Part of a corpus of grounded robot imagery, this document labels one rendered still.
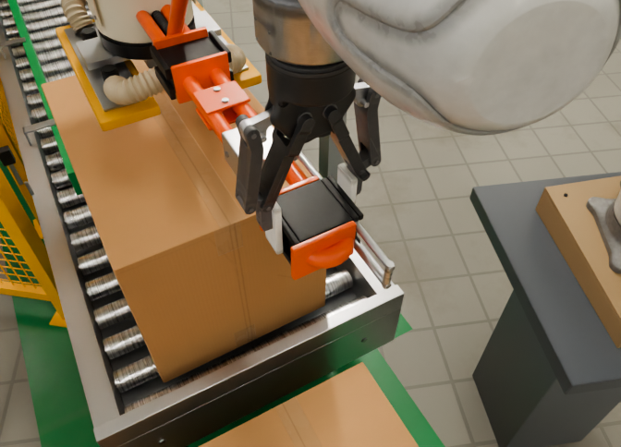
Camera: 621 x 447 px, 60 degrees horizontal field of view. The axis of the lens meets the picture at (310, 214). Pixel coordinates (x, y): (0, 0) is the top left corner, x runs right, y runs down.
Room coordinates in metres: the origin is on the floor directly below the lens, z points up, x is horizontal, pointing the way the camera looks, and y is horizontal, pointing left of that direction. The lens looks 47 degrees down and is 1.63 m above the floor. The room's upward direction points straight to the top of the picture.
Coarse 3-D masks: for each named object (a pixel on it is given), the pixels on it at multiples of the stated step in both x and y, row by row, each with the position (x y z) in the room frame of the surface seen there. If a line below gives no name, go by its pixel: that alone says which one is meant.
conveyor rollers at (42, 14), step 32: (0, 0) 2.28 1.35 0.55; (32, 0) 2.31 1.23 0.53; (32, 32) 2.00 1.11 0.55; (64, 64) 1.77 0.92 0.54; (32, 96) 1.56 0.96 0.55; (64, 192) 1.09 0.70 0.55; (96, 256) 0.86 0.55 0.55; (96, 288) 0.76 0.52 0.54; (96, 320) 0.67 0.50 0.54; (320, 320) 0.67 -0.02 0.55; (128, 384) 0.52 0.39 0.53
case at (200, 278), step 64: (64, 128) 0.87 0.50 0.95; (128, 128) 0.87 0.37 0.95; (192, 128) 0.87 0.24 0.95; (128, 192) 0.69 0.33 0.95; (192, 192) 0.69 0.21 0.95; (128, 256) 0.54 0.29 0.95; (192, 256) 0.57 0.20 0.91; (256, 256) 0.63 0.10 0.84; (192, 320) 0.56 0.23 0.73; (256, 320) 0.62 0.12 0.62
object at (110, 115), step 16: (64, 32) 0.97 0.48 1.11; (80, 32) 0.92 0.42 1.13; (96, 32) 0.93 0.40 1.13; (64, 48) 0.92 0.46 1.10; (80, 64) 0.86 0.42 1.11; (128, 64) 0.86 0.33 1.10; (80, 80) 0.81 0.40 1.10; (96, 80) 0.80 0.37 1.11; (96, 96) 0.77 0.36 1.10; (96, 112) 0.72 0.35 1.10; (112, 112) 0.72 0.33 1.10; (128, 112) 0.72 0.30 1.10; (144, 112) 0.73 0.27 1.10; (160, 112) 0.74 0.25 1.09; (112, 128) 0.70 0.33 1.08
